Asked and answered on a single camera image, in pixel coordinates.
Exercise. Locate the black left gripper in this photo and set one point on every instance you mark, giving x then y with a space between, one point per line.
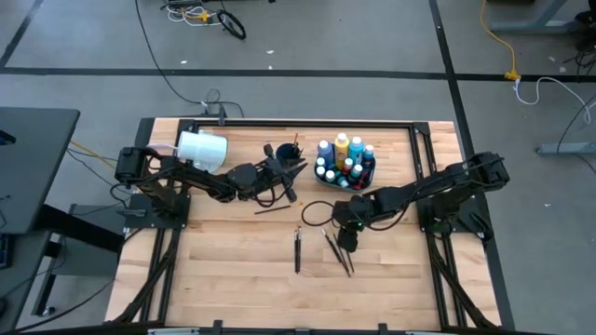
274 174

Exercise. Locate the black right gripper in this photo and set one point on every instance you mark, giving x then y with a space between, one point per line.
348 241

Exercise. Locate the brown-tipped paintbrushes group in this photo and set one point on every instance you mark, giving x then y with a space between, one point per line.
331 245

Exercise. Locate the thin black paintbrush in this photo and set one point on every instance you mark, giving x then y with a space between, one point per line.
345 263
351 265

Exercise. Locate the small white-capped paint bottle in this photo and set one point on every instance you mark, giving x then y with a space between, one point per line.
320 162

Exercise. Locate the small black paint bottle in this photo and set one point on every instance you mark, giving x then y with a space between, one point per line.
320 172

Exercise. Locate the large periwinkle paint bottle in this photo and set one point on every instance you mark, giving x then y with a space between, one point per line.
326 152

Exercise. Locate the small green paint bottle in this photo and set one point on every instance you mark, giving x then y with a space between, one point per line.
329 176

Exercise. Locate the large yellow paint bottle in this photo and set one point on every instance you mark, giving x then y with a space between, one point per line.
341 149

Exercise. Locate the small dark red paint bottle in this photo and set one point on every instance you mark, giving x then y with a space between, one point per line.
348 164

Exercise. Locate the small scarlet paint bottle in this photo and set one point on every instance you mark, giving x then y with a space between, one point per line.
362 184

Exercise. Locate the small teal paint bottle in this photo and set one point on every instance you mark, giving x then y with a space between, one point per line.
356 170

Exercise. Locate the large turquoise paint bottle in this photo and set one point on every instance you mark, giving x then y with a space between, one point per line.
356 150

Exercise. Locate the small blue paint bottle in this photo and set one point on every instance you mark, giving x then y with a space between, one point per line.
368 158

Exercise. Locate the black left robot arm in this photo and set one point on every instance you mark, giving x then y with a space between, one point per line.
195 177

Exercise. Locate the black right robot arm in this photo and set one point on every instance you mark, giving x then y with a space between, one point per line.
419 191

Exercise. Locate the dark slate plastic cup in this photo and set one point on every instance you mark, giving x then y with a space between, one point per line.
285 151

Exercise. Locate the teal plastic caddy bin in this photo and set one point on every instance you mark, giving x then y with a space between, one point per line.
333 186

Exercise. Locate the white spot lamp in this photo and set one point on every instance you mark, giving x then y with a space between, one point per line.
202 149

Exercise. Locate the black edge clamp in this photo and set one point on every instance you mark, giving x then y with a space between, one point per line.
217 327
383 329
215 110

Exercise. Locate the black desk base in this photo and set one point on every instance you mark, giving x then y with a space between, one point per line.
79 228

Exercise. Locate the grey desk foot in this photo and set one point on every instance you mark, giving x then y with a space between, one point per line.
535 26
568 149

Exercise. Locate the black desk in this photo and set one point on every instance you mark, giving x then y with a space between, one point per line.
37 167

